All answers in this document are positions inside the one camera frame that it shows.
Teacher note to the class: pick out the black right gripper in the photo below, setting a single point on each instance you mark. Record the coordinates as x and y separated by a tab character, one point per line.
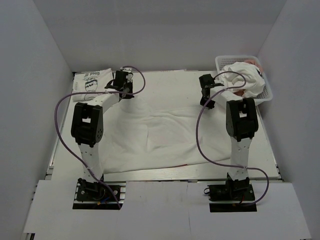
211	105

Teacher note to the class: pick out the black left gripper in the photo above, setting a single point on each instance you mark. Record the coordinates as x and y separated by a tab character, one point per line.
130	83

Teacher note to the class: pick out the white t-shirt with red-black print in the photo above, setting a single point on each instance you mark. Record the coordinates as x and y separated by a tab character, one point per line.
139	137

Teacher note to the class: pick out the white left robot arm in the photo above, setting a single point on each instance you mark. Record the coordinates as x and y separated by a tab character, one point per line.
87	128

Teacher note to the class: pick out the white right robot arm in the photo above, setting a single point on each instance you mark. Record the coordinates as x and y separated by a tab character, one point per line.
241	124

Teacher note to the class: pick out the white perforated plastic basket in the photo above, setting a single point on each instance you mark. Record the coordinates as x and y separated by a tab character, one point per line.
222	60

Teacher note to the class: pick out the folded white cartoon t-shirt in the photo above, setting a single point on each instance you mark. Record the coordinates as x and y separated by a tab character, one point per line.
90	83

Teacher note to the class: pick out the crumpled white t-shirt in basket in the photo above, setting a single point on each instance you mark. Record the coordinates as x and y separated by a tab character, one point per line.
232	80

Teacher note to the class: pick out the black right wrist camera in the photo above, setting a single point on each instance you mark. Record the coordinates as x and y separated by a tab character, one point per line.
207	82

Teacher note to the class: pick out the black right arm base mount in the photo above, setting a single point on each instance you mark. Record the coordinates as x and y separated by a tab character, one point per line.
234	196

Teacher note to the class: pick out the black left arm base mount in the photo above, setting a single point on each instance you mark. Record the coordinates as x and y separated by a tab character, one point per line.
96	196

